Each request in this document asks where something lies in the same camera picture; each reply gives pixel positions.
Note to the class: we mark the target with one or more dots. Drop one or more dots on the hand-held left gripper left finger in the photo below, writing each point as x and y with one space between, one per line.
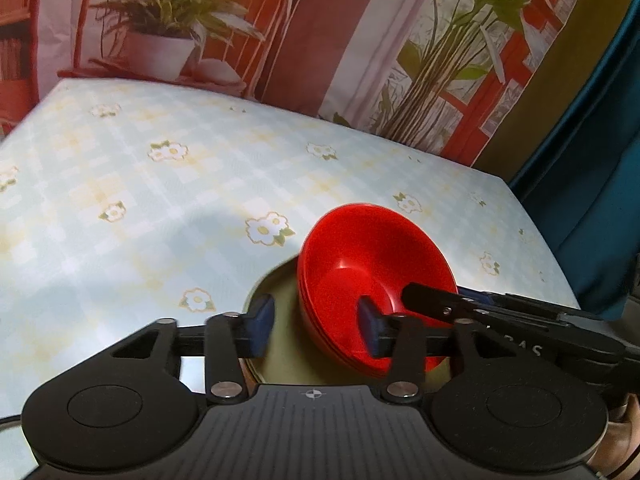
263 325

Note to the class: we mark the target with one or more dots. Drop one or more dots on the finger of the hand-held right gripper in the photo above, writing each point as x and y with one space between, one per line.
440 302
476 294

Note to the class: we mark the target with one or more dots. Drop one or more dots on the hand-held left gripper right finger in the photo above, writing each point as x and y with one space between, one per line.
367 330

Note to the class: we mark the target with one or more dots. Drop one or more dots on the large green square plate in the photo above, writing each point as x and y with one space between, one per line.
285 355

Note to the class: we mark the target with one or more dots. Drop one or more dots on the red plastic bowl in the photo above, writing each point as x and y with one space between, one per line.
360 260
320 343
351 371

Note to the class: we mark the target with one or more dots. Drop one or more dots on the person's right hand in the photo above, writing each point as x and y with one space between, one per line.
625 445

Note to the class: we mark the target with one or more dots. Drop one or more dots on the teal curtain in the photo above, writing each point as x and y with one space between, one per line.
590 185

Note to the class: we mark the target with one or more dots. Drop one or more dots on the floral checkered tablecloth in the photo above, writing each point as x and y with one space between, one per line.
150 200

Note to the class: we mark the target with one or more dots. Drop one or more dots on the olive green cloth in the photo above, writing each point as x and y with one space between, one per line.
560 90

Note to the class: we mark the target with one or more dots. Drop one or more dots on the printed backdrop cloth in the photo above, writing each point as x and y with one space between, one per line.
340 35

